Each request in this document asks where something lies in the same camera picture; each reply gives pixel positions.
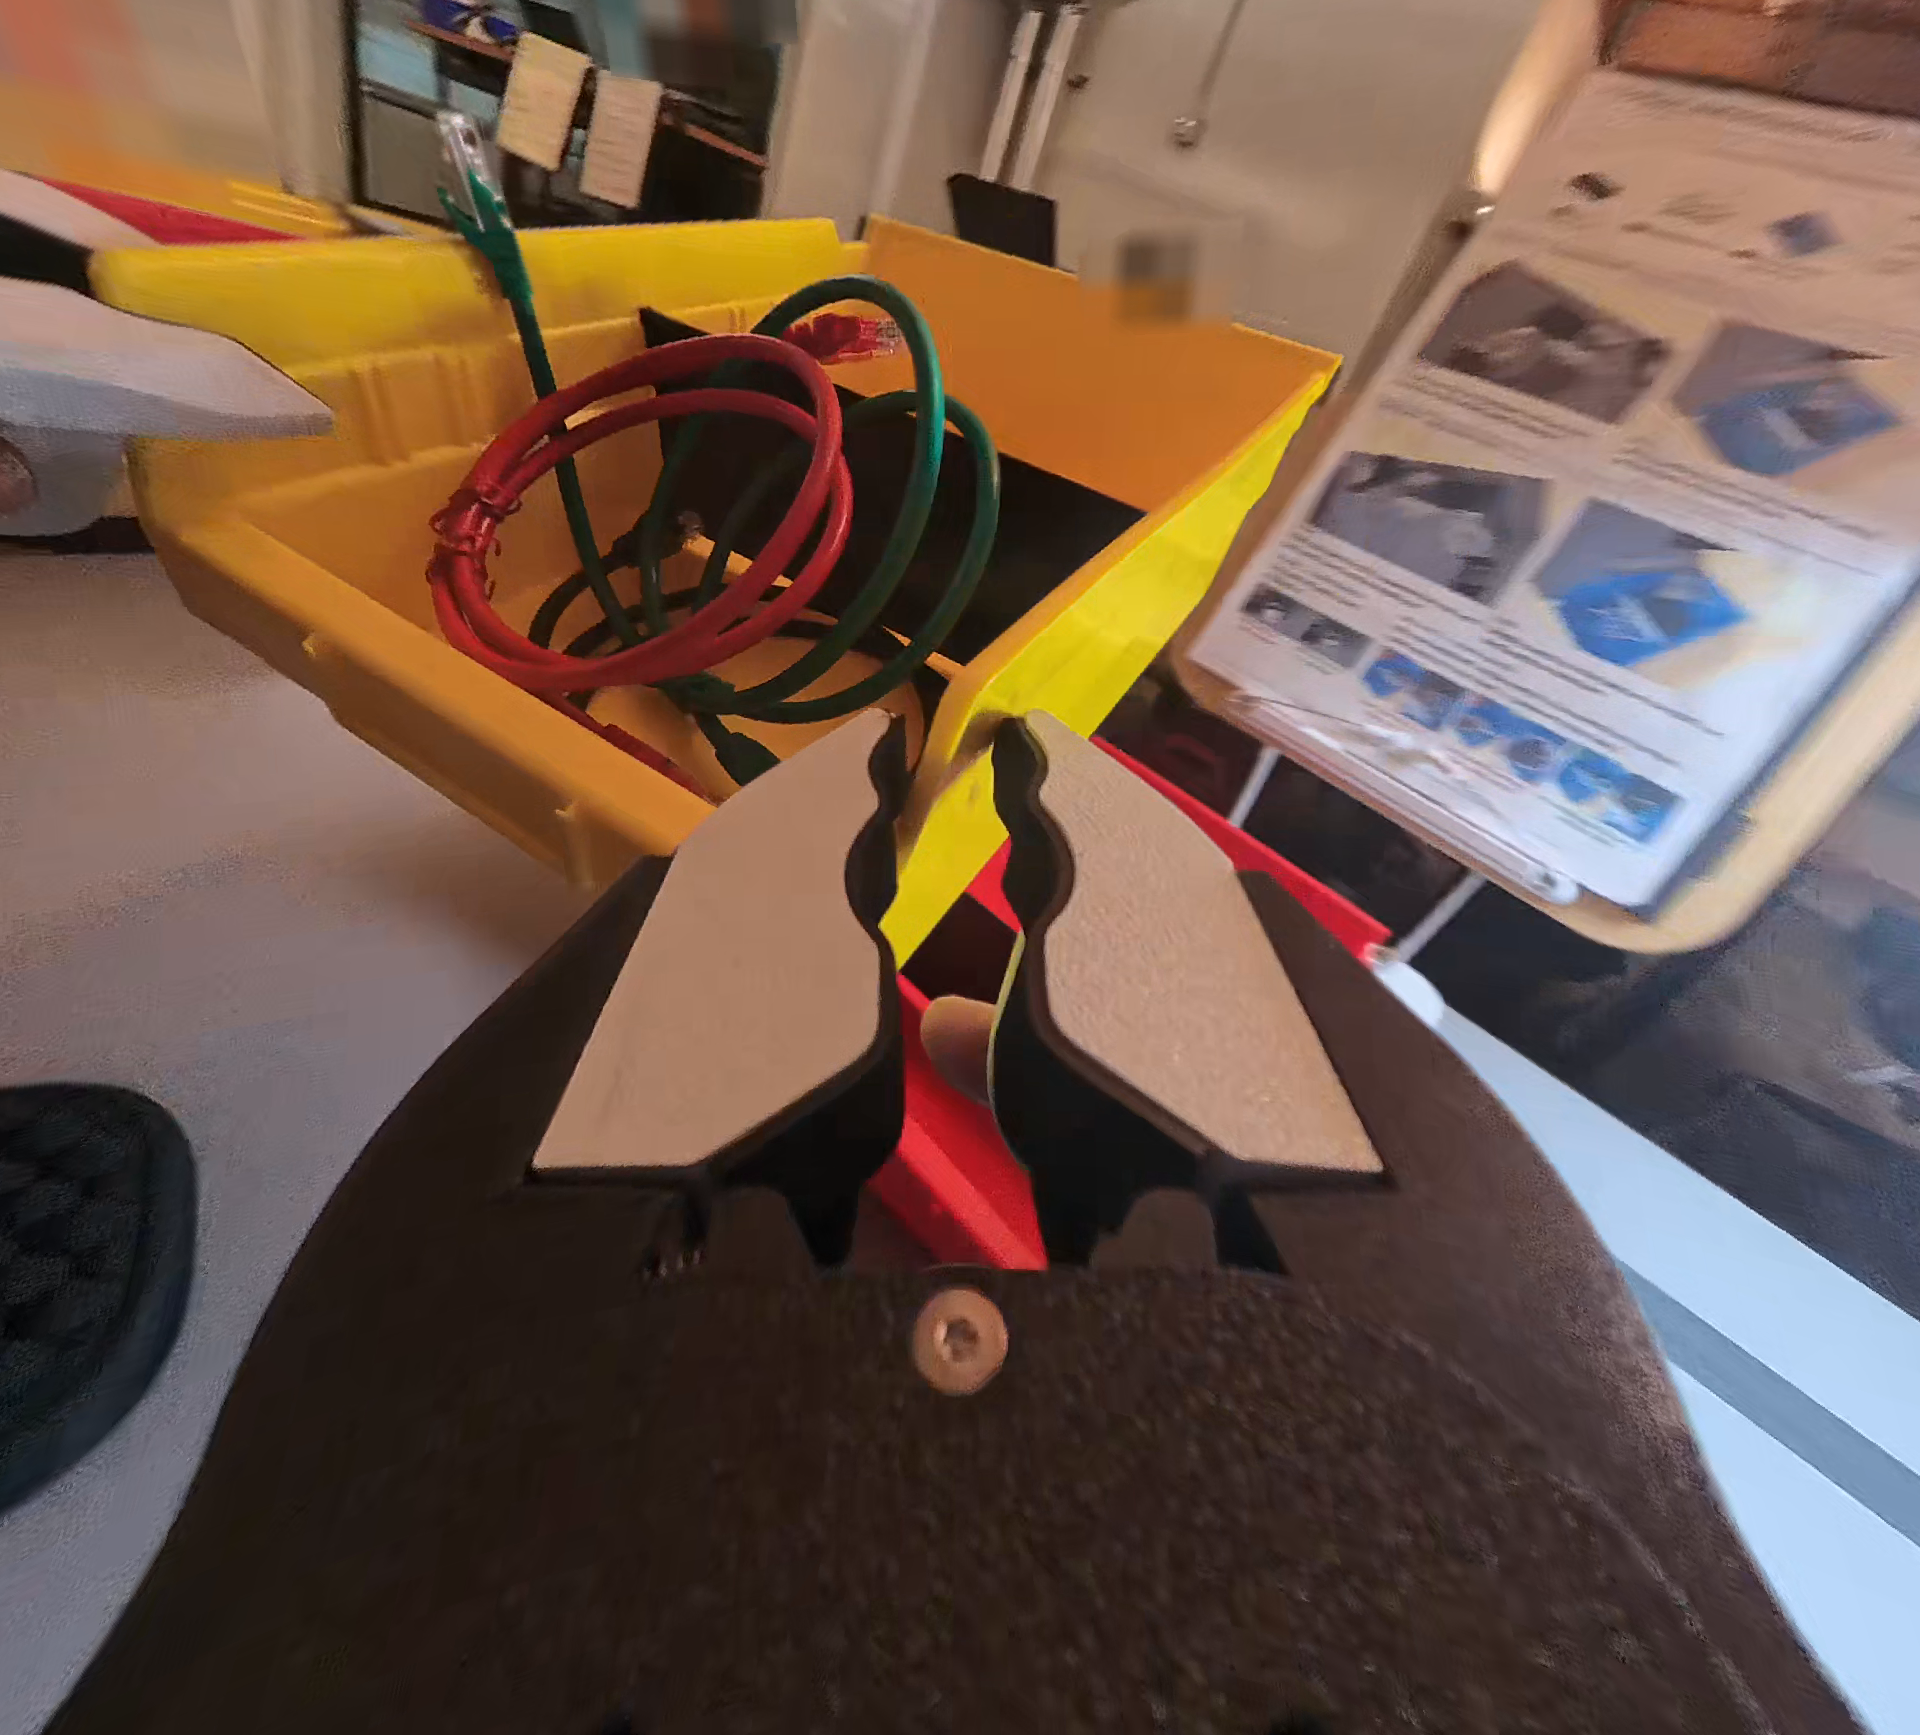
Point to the metal wall conduit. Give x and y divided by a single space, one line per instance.
1224 39

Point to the yellow plastic bin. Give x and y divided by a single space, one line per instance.
1140 416

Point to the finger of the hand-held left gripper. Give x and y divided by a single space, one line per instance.
120 369
52 207

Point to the red plastic bin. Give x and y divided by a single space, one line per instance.
946 1165

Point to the instruction sheet on clipboard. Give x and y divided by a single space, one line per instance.
1846 773

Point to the black mesh pad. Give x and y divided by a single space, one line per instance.
73 1285

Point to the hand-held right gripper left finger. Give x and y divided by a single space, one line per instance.
720 985

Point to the hanging paper note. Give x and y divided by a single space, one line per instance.
616 137
545 100

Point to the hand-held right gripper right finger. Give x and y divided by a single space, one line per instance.
1170 998

